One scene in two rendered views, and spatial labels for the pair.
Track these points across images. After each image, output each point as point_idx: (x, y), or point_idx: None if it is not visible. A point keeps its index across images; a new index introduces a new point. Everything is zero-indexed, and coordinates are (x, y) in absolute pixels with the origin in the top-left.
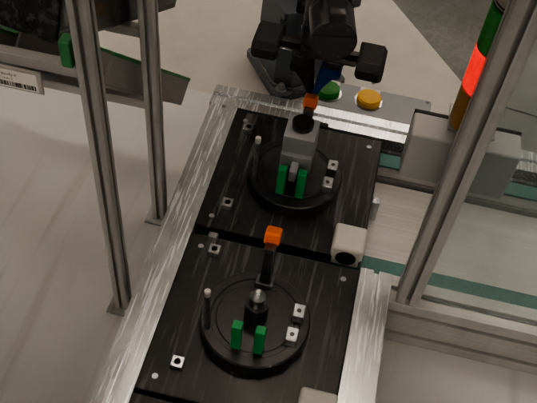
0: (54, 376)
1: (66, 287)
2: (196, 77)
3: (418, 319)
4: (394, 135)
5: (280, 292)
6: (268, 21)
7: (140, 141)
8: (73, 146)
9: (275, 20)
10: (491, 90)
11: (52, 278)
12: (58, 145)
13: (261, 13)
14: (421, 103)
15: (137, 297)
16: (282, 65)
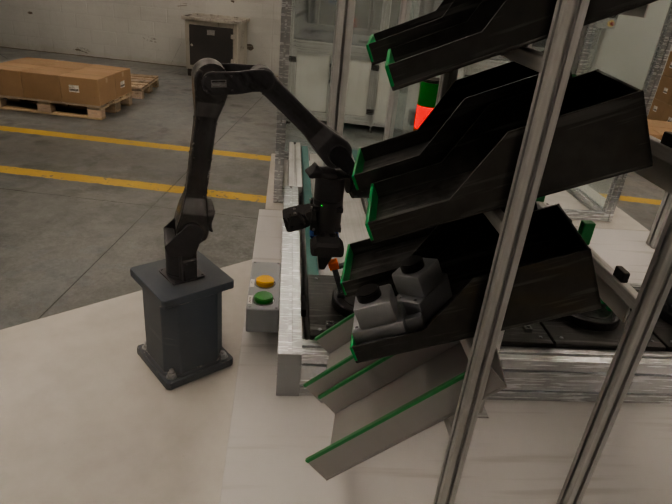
0: (549, 431)
1: (487, 446)
2: (210, 420)
3: None
4: (294, 273)
5: None
6: (196, 321)
7: (315, 441)
8: (346, 490)
9: (207, 309)
10: None
11: (487, 457)
12: (350, 503)
13: (181, 330)
14: (257, 264)
15: (500, 357)
16: (219, 336)
